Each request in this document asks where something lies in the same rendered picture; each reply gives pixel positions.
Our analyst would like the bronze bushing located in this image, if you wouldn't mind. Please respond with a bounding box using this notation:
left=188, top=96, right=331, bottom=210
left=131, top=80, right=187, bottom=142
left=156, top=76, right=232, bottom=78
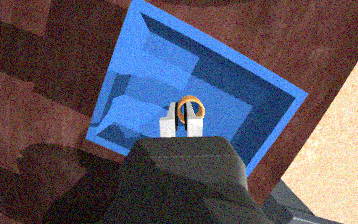
left=177, top=95, right=205, bottom=123

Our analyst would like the blue open tray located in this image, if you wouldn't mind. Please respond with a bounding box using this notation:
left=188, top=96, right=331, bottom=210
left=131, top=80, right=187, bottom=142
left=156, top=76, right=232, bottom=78
left=86, top=0, right=308, bottom=177

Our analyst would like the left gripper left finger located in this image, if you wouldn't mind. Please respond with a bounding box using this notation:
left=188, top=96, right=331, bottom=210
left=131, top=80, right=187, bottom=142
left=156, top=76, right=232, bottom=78
left=159, top=102, right=178, bottom=137

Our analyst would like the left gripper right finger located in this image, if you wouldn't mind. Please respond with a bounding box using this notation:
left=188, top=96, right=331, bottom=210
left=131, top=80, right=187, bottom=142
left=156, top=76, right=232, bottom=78
left=184, top=102, right=203, bottom=137

